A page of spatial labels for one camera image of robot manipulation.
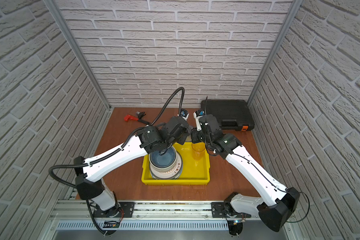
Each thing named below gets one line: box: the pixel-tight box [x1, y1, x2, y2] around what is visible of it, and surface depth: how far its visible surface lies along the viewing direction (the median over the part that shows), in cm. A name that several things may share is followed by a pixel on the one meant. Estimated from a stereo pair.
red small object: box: [124, 114, 139, 122], surface depth 113 cm
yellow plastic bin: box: [141, 142, 211, 185], surface depth 86 cm
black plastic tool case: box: [200, 99, 255, 132], surface depth 115 cm
